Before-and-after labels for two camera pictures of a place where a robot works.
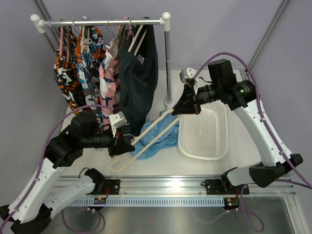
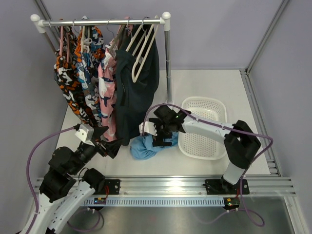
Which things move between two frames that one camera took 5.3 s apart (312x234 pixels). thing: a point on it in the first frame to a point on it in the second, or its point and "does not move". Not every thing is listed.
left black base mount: [113, 185] does not move
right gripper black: [189, 101] to [158, 140]
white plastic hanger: [85, 41] does not move
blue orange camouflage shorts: [90, 50] does not move
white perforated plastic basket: [204, 135] does not move
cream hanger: [135, 38] to [132, 37]
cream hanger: [148, 143] to [135, 79]
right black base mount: [219, 186] does not move
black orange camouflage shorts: [65, 68] does not move
